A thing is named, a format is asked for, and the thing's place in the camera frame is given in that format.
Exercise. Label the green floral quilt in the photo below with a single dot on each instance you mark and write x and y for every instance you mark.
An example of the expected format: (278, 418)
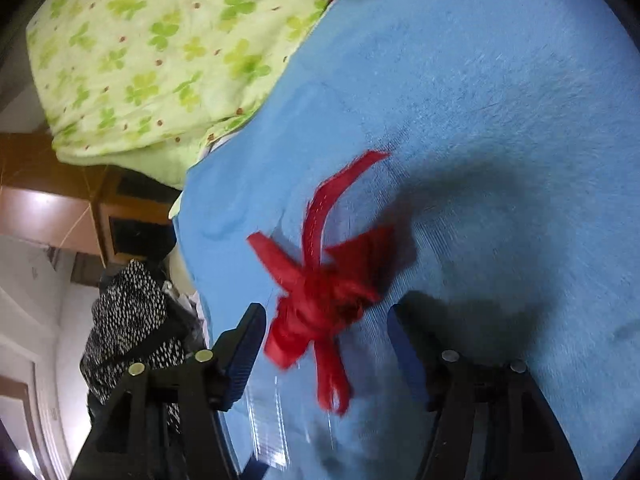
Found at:
(150, 50)

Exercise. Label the black white dotted cloth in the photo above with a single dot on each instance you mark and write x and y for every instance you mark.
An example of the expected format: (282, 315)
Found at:
(130, 310)

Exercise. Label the blue blanket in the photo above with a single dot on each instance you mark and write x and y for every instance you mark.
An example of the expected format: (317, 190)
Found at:
(475, 135)

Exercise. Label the red knotted ribbon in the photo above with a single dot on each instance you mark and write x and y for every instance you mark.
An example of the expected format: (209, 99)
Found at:
(315, 305)

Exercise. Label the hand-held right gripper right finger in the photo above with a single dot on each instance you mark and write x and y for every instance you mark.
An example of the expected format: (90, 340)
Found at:
(405, 355)

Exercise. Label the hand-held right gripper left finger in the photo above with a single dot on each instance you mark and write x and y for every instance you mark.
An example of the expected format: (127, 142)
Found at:
(240, 355)

